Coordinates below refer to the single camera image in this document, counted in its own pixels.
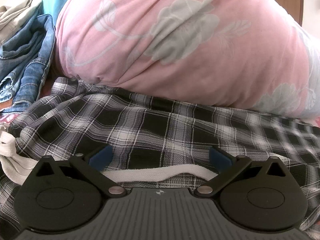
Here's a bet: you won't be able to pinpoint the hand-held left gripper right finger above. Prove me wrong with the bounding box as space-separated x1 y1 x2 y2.
196 146 288 198

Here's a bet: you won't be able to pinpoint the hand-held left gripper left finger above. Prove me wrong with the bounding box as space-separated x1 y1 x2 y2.
35 145 127 198

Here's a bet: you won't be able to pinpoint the black white plaid pants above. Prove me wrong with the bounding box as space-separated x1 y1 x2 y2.
0 76 320 240

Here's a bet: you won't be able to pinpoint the pink grey floral duvet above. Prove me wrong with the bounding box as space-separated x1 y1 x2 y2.
54 0 320 127

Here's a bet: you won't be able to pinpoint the blue jeans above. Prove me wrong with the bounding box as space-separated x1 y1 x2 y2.
0 14 57 112

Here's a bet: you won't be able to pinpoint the teal printed pillow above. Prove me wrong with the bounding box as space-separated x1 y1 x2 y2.
41 0 83 28

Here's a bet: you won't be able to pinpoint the beige garment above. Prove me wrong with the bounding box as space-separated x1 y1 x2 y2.
0 0 44 45

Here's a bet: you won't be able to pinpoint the brown wooden door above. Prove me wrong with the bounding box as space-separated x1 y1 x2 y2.
274 0 304 27

